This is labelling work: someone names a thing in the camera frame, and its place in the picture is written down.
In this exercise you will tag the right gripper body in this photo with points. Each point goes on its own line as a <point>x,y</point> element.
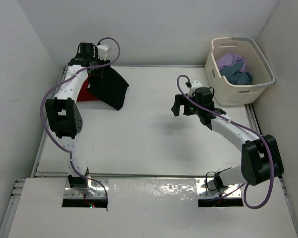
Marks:
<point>195,109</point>

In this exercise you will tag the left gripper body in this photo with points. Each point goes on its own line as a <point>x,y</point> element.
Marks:
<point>98,62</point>

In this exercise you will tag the blue-grey t-shirt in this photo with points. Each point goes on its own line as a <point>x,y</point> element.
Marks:
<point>235,77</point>

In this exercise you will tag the red t-shirt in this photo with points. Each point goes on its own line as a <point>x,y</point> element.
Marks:
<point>84,94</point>

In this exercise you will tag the black t-shirt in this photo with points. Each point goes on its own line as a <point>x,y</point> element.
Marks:
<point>109,86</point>

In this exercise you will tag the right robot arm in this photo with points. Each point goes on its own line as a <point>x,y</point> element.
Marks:
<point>260,156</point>

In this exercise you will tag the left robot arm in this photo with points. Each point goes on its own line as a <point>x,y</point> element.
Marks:
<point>63,115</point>

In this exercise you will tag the cream laundry basket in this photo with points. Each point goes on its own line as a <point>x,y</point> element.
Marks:
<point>227,94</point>

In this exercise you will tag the purple t-shirt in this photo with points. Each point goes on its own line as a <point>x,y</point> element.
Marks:
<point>229,59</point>

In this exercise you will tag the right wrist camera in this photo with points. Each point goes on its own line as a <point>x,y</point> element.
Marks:
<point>193,85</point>

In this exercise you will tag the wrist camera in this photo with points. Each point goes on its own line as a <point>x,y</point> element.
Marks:
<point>193,85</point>
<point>102,51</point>

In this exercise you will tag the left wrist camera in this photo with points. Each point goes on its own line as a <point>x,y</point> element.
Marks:
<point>102,51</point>

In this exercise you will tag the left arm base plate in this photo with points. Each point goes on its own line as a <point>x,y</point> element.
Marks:
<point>93,191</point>

